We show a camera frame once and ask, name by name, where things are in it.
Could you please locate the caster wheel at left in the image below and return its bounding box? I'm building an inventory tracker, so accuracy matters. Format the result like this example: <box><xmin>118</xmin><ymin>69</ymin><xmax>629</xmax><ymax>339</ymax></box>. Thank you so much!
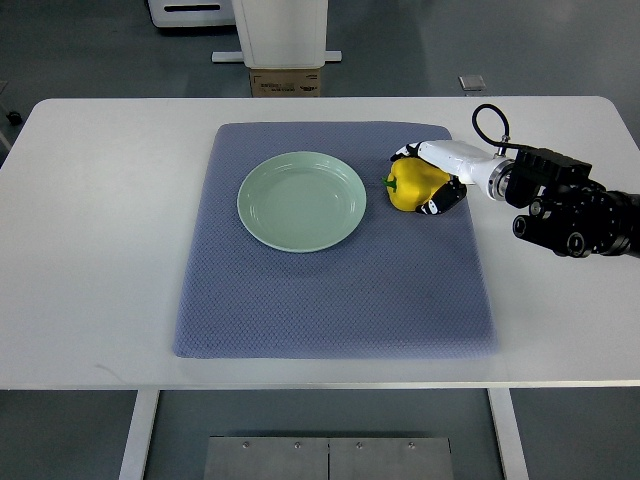
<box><xmin>6</xmin><ymin>111</ymin><xmax>23</xmax><ymax>126</ymax></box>

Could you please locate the white cabinet with slot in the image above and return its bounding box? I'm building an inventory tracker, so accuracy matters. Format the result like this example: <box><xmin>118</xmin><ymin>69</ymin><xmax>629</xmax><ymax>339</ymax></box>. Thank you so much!
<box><xmin>147</xmin><ymin>0</ymin><xmax>235</xmax><ymax>28</ymax></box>

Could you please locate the grey floor plate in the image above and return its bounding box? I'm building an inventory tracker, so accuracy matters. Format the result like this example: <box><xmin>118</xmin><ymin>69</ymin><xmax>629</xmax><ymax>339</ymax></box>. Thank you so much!
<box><xmin>458</xmin><ymin>75</ymin><xmax>487</xmax><ymax>92</ymax></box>

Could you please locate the light green plate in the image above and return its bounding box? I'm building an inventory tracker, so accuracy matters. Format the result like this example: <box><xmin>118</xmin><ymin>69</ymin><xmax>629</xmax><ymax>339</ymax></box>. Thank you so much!
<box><xmin>237</xmin><ymin>151</ymin><xmax>367</xmax><ymax>253</ymax></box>

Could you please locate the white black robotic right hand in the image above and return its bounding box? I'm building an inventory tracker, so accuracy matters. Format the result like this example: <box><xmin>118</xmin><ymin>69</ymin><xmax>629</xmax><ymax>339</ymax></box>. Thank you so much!
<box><xmin>391</xmin><ymin>140</ymin><xmax>501</xmax><ymax>215</ymax></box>

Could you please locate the white pedestal column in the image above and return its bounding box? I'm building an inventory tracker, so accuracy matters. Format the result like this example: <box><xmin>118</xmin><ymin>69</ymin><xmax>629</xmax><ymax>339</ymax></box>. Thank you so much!
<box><xmin>211</xmin><ymin>0</ymin><xmax>342</xmax><ymax>70</ymax></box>

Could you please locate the left white table leg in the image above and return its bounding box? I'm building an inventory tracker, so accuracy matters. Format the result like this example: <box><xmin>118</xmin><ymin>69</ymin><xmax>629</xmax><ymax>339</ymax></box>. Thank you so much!
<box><xmin>118</xmin><ymin>388</ymin><xmax>160</xmax><ymax>480</ymax></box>

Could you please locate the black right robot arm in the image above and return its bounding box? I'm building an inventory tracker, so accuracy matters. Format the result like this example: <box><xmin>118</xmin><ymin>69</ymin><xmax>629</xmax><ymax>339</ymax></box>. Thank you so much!
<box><xmin>504</xmin><ymin>145</ymin><xmax>639</xmax><ymax>258</ymax></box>

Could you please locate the blue-grey textured mat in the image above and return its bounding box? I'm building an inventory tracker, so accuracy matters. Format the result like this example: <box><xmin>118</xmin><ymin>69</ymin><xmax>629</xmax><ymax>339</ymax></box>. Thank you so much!
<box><xmin>173</xmin><ymin>122</ymin><xmax>498</xmax><ymax>359</ymax></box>

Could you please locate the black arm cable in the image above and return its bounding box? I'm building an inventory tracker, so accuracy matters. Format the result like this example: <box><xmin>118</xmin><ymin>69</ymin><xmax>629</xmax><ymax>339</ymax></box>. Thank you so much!
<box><xmin>471</xmin><ymin>103</ymin><xmax>512</xmax><ymax>159</ymax></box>

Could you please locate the right white table leg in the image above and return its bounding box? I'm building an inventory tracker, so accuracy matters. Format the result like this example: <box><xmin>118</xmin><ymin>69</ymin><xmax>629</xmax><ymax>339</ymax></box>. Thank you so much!
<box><xmin>487</xmin><ymin>388</ymin><xmax>529</xmax><ymax>480</ymax></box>

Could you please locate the yellow bell pepper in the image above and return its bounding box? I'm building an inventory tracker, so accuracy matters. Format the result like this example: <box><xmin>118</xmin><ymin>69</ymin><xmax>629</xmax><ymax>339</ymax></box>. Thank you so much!
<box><xmin>382</xmin><ymin>157</ymin><xmax>450</xmax><ymax>212</ymax></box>

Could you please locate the brown cardboard box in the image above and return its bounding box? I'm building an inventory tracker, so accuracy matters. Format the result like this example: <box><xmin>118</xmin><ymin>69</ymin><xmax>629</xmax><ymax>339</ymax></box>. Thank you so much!
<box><xmin>249</xmin><ymin>69</ymin><xmax>321</xmax><ymax>98</ymax></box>

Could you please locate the white table leg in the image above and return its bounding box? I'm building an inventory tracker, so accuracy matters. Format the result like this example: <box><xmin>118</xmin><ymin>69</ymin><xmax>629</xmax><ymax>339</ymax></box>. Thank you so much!
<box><xmin>118</xmin><ymin>388</ymin><xmax>160</xmax><ymax>480</ymax></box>
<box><xmin>487</xmin><ymin>388</ymin><xmax>529</xmax><ymax>480</ymax></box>

